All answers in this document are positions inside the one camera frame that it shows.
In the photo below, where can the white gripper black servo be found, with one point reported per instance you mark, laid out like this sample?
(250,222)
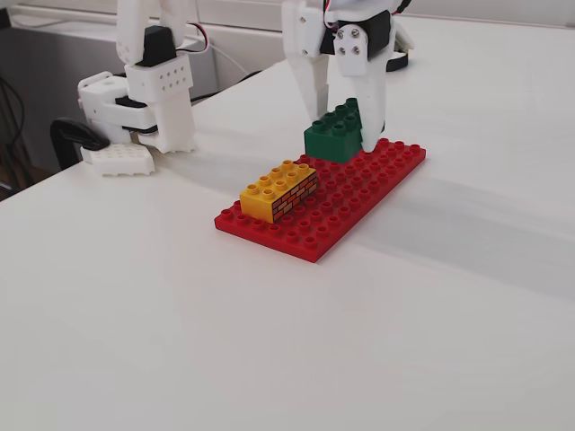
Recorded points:
(349,53)

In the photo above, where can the large green lego brick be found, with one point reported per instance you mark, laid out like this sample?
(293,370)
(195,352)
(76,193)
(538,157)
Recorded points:
(328,146)

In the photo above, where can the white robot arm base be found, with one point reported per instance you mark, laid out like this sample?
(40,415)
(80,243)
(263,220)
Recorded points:
(99,94)

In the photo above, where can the red lego baseplate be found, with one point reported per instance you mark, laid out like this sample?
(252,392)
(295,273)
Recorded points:
(359,188)

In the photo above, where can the yellow lego brick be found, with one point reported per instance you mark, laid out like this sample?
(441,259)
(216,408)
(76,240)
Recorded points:
(262,204)

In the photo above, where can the black table clamp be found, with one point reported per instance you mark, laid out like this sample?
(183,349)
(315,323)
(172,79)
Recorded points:
(60,134)

